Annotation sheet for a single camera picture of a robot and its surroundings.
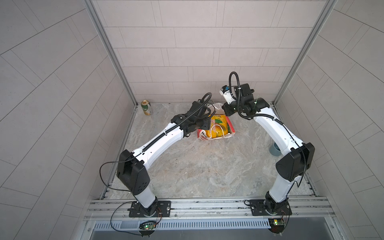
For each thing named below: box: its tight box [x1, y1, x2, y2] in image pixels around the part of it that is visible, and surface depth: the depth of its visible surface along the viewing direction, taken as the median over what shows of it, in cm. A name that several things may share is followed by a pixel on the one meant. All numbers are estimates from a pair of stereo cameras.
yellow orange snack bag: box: [205, 114, 229, 139], surface depth 82 cm
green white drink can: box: [141, 100, 151, 116], surface depth 104 cm
